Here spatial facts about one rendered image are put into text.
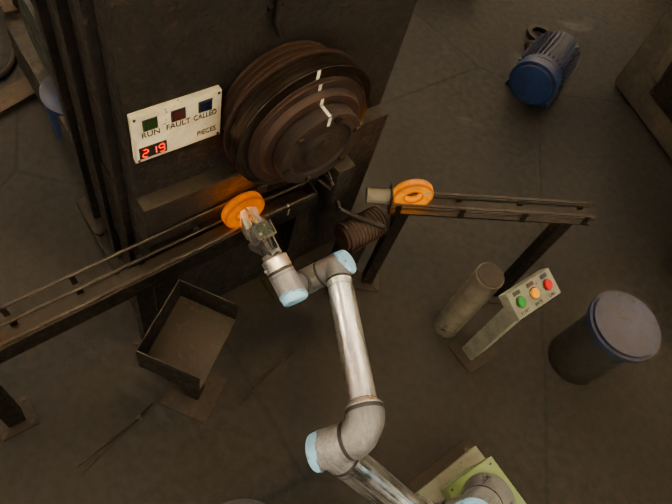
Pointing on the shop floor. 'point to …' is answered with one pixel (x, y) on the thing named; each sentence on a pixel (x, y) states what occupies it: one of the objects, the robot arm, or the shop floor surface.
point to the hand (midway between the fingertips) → (243, 206)
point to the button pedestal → (482, 345)
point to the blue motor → (544, 68)
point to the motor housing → (349, 241)
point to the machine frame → (75, 14)
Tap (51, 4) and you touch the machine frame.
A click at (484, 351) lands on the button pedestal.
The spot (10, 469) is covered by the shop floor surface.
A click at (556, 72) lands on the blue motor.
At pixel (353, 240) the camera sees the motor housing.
